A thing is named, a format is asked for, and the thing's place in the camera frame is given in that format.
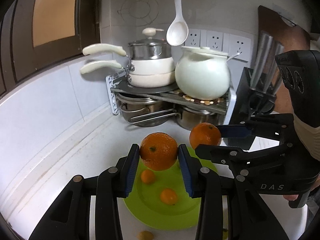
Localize large orange mandarin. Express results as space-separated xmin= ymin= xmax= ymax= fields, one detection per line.
xmin=189 ymin=122 xmax=222 ymax=150

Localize small orange mandarin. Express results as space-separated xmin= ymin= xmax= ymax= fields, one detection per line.
xmin=140 ymin=170 xmax=156 ymax=185

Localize brown kiwi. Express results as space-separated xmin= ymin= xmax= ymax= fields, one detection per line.
xmin=137 ymin=230 xmax=154 ymax=240

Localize green tomato front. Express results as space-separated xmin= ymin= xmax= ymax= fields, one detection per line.
xmin=222 ymin=228 xmax=228 ymax=240

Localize black knife block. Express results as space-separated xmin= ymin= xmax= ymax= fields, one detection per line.
xmin=229 ymin=67 xmax=276 ymax=125

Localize steel pot under rack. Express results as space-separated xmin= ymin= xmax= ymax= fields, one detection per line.
xmin=176 ymin=106 xmax=225 ymax=131

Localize white ceramic pot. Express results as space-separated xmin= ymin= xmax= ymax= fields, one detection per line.
xmin=175 ymin=46 xmax=240 ymax=101

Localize green plate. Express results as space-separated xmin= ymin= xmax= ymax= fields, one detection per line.
xmin=124 ymin=144 xmax=222 ymax=235

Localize steel pan under rack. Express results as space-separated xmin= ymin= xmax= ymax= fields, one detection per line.
xmin=116 ymin=93 xmax=178 ymax=127

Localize cream saucepan lower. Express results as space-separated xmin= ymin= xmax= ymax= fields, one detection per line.
xmin=80 ymin=57 xmax=175 ymax=88

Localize cream saucepan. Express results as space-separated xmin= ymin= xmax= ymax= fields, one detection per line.
xmin=80 ymin=43 xmax=175 ymax=75
xmin=80 ymin=57 xmax=175 ymax=88

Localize cream saucepan upper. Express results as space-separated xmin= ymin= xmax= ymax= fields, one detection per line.
xmin=80 ymin=43 xmax=175 ymax=75

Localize white hanging ladle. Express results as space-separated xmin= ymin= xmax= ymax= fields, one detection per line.
xmin=166 ymin=0 xmax=189 ymax=47

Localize steel steamer pot with lid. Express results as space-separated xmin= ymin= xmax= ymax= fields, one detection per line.
xmin=129 ymin=28 xmax=171 ymax=60

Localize wooden cutting board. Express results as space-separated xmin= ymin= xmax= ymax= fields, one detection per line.
xmin=258 ymin=5 xmax=310 ymax=52

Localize white pot rack shelf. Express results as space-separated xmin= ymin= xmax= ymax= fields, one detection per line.
xmin=106 ymin=70 xmax=236 ymax=125

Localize dark wooden window cabinet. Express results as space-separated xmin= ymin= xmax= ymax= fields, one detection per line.
xmin=1 ymin=0 xmax=100 ymax=95

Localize knife handle right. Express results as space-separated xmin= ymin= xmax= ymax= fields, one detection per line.
xmin=272 ymin=75 xmax=283 ymax=95

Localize knife handle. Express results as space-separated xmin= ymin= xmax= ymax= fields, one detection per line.
xmin=250 ymin=31 xmax=273 ymax=90
xmin=263 ymin=41 xmax=284 ymax=93
xmin=272 ymin=75 xmax=283 ymax=95

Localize wall power sockets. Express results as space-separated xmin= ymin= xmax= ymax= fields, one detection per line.
xmin=184 ymin=29 xmax=252 ymax=62

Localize knife handle middle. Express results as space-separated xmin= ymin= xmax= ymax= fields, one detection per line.
xmin=263 ymin=41 xmax=284 ymax=93

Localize knife handle left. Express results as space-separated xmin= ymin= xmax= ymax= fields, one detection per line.
xmin=250 ymin=31 xmax=273 ymax=90

